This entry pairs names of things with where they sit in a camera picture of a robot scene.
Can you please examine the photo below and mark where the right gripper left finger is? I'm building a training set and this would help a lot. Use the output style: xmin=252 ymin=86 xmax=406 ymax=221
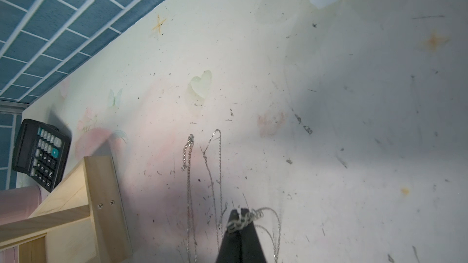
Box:
xmin=215 ymin=209 xmax=241 ymax=263

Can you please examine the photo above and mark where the pink pen holder cup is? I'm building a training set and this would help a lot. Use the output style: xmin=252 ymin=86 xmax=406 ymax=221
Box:
xmin=0 ymin=186 xmax=41 ymax=225

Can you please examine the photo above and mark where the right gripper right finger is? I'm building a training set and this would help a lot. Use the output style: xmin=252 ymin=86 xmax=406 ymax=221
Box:
xmin=240 ymin=222 xmax=266 ymax=263

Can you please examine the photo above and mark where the black calculator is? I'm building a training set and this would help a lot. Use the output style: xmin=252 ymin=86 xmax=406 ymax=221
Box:
xmin=12 ymin=119 xmax=71 ymax=192

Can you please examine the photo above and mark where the wooden jewelry display stand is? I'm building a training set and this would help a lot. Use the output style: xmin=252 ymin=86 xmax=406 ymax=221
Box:
xmin=1 ymin=156 xmax=133 ymax=263

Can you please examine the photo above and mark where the silver chain necklace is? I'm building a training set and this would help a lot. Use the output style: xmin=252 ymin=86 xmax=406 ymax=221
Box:
xmin=181 ymin=134 xmax=199 ymax=263
xmin=200 ymin=128 xmax=228 ymax=249

